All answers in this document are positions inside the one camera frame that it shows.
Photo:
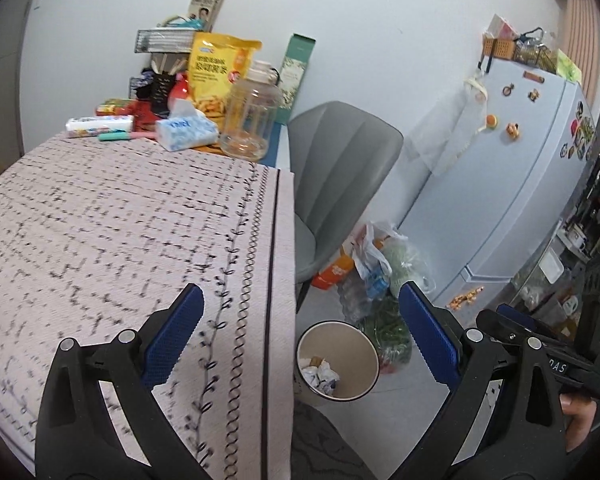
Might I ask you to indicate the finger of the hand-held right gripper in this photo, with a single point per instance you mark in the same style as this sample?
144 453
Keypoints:
517 316
580 377

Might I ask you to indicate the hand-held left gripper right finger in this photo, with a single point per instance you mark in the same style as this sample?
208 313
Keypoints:
427 332

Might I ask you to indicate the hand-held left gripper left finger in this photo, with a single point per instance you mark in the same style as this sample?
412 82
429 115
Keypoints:
177 332

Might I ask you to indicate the round cream waste bin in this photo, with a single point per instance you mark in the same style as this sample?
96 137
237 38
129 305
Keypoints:
352 360

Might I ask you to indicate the brown cardboard piece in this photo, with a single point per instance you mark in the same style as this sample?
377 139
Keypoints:
318 361

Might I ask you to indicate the white paper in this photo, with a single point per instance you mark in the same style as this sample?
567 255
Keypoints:
320 376

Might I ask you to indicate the person's right hand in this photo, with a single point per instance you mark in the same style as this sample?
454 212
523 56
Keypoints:
580 422

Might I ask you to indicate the clear bag of green vegetables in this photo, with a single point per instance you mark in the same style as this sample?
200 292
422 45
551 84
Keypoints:
387 332

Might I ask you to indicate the row of orange fridge magnets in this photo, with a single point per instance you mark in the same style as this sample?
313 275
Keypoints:
465 297

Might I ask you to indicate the clear bag with pale cabbage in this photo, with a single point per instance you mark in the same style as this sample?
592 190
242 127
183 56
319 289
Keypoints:
407 265

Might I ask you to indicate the blue labelled bottle pack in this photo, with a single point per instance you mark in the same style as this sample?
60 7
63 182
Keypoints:
377 282

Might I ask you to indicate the dotted white floor mat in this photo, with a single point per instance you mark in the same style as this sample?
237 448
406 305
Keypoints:
495 392

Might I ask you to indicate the white plastic bag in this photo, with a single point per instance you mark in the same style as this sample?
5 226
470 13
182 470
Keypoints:
372 250

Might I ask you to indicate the black storage shelf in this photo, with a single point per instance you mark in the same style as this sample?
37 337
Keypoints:
585 220

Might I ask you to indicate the white refrigerator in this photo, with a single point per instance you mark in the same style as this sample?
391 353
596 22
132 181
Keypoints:
500 200

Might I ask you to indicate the patterned white tablecloth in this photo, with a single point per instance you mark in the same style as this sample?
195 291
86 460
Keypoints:
105 240

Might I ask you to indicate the person's grey trousers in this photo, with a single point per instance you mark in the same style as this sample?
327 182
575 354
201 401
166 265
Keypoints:
325 445

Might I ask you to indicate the bear fridge magnet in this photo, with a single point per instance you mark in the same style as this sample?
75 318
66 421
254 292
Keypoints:
512 131

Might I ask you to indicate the cluster of colourful fridge magnets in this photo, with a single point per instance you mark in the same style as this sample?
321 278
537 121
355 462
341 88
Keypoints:
580 132

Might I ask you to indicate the grey upholstered chair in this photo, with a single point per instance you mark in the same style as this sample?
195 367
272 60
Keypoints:
340 160

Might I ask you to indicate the burger fridge magnet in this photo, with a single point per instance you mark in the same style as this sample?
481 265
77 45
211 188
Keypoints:
490 122

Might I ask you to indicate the white hanging cloth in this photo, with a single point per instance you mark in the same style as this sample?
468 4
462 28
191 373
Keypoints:
450 130

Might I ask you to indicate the pink marker pen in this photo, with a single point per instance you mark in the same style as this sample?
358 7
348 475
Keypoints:
144 136

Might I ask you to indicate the blue white tissue pack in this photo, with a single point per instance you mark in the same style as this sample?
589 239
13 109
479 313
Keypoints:
185 127

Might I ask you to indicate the green marker pen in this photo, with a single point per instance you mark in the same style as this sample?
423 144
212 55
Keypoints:
114 136

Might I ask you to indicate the blue table mat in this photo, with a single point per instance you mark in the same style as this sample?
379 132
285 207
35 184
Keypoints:
280 145

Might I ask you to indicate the clear plastic jar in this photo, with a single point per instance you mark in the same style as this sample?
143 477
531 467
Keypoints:
247 120

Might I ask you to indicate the round brown fridge magnet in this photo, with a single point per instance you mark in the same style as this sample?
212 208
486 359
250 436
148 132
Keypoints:
508 90

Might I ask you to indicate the red flat box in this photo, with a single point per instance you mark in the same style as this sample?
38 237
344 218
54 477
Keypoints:
122 110

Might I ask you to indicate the red bottle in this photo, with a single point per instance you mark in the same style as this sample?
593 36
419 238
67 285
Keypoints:
179 92

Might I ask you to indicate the brown bar fridge magnet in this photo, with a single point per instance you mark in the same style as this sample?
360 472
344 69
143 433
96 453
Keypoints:
534 76

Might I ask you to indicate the black pen holder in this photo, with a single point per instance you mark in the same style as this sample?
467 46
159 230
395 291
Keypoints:
157 85

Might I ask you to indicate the light green box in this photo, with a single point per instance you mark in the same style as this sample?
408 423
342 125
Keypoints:
567 65

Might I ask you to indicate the yellow snack bag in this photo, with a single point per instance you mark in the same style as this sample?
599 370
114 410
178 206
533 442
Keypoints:
215 75

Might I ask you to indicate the items on top of fridge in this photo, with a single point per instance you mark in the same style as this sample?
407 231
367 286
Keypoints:
535 52

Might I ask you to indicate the woven brown basket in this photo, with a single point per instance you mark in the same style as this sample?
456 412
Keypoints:
500 49

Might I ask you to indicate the pink ribbed curtain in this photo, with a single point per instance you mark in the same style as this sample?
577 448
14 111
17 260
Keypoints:
587 35

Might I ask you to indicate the tall green printed box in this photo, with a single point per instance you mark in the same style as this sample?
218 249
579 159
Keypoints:
295 70

